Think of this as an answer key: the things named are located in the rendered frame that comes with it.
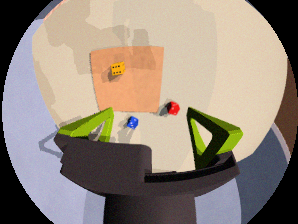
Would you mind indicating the yellow die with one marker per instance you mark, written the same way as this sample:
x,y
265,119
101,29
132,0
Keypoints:
x,y
118,68

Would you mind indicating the orange mat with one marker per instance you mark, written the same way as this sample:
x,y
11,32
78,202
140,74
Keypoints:
x,y
138,88

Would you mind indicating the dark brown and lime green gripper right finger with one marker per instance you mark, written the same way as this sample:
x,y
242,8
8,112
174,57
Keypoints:
x,y
225,137

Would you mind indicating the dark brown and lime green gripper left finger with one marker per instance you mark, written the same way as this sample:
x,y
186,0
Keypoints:
x,y
81,128

